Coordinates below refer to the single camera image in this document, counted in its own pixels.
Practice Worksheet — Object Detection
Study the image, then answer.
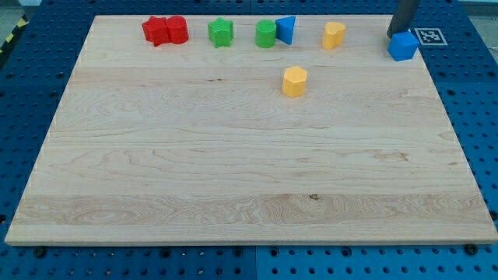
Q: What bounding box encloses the red cylinder block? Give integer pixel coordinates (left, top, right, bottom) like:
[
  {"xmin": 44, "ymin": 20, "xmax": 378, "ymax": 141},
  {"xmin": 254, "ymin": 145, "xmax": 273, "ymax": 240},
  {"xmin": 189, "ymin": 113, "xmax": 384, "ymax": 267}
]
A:
[{"xmin": 166, "ymin": 16, "xmax": 189, "ymax": 44}]

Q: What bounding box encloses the white fiducial marker tag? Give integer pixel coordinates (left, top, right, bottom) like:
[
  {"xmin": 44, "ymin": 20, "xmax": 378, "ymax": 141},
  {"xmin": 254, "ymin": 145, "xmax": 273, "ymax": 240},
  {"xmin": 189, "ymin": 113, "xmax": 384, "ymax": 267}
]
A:
[{"xmin": 414, "ymin": 27, "xmax": 447, "ymax": 46}]

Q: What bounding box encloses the red star block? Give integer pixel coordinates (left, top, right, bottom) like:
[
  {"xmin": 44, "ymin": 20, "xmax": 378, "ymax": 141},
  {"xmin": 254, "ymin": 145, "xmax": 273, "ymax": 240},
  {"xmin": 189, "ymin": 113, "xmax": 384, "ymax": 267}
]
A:
[{"xmin": 142, "ymin": 16, "xmax": 170, "ymax": 47}]

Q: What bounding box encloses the black yellow hazard tape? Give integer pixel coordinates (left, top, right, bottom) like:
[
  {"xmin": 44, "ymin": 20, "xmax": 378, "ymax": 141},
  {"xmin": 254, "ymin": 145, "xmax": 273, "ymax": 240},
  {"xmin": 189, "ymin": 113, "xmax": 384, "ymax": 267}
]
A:
[{"xmin": 1, "ymin": 15, "xmax": 29, "ymax": 55}]

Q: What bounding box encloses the yellow hexagon block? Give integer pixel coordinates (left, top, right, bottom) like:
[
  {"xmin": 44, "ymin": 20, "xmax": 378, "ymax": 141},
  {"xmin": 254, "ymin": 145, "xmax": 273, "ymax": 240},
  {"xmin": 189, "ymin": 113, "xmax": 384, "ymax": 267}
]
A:
[{"xmin": 282, "ymin": 66, "xmax": 307, "ymax": 98}]

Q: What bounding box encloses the blue cube block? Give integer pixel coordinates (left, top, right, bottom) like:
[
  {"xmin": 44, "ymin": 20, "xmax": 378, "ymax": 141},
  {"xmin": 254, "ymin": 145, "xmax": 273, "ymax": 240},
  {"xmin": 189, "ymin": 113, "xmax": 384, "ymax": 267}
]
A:
[{"xmin": 387, "ymin": 31, "xmax": 419, "ymax": 61}]

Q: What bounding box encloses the blue triangle block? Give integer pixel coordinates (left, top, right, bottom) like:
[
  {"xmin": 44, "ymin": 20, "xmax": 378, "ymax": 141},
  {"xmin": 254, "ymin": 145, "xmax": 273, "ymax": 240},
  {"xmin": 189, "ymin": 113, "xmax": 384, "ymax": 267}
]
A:
[{"xmin": 275, "ymin": 16, "xmax": 296, "ymax": 45}]

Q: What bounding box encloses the green cylinder block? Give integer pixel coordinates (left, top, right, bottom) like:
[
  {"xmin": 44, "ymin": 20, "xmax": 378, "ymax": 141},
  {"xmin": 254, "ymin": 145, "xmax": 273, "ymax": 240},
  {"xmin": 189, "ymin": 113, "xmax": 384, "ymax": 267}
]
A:
[{"xmin": 255, "ymin": 19, "xmax": 276, "ymax": 48}]

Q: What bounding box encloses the green star block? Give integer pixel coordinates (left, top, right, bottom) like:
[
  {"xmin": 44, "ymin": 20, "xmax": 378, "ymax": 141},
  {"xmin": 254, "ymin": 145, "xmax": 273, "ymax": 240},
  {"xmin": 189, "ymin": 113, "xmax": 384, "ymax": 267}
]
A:
[{"xmin": 208, "ymin": 17, "xmax": 233, "ymax": 48}]

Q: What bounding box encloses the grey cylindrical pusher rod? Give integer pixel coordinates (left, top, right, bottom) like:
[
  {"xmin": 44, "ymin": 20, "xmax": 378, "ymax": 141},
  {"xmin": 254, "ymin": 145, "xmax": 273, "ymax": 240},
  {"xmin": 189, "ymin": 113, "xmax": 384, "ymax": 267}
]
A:
[{"xmin": 386, "ymin": 0, "xmax": 420, "ymax": 38}]

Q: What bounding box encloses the wooden board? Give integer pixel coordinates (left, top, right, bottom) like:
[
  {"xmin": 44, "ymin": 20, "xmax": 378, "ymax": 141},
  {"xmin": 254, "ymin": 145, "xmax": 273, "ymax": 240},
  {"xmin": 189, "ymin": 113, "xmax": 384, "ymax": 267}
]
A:
[{"xmin": 5, "ymin": 16, "xmax": 497, "ymax": 246}]

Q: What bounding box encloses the yellow heart block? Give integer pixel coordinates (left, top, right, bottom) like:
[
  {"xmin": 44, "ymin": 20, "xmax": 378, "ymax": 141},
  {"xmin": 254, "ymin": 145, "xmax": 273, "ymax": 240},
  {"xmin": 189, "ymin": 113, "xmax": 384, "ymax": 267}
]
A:
[{"xmin": 322, "ymin": 22, "xmax": 346, "ymax": 50}]

